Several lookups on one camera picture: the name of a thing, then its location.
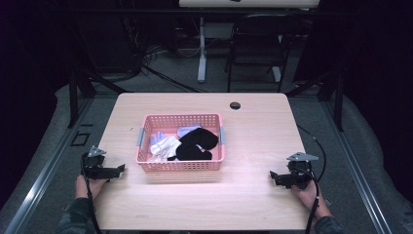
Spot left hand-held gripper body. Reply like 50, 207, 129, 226
80, 145, 108, 179

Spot white sock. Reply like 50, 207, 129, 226
147, 135, 182, 163

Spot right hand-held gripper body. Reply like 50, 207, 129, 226
285, 151, 319, 191

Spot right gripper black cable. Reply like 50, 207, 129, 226
296, 166, 321, 234

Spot person's right hand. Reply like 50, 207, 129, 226
290, 179, 333, 219

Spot aluminium floor rail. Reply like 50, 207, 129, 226
3, 97, 95, 234
319, 98, 393, 234

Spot pink plastic basket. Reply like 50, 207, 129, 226
134, 112, 226, 173

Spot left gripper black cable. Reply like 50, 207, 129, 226
80, 155, 102, 234

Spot lavender sock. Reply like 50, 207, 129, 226
149, 131, 169, 147
176, 124, 203, 138

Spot black floor cables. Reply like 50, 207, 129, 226
116, 19, 208, 94

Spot thin black cable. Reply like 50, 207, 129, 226
295, 124, 327, 183

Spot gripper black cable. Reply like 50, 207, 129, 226
80, 155, 102, 234
296, 166, 321, 234

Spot person's left hand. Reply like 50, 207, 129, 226
75, 175, 109, 200

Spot black sock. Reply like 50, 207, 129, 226
178, 127, 220, 151
167, 142, 213, 162

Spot black chair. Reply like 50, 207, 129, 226
224, 13, 302, 94

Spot black metal stand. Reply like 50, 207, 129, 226
66, 64, 130, 130
285, 69, 346, 133

